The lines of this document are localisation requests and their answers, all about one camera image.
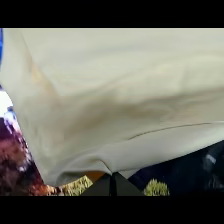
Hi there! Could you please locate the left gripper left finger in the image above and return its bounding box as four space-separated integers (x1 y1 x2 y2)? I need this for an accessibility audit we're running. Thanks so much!
80 173 112 197

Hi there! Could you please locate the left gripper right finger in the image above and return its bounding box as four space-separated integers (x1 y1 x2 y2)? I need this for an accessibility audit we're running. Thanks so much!
112 171 145 197

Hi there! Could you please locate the cream garment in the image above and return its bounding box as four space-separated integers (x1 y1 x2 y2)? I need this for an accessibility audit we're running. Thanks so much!
0 27 224 188

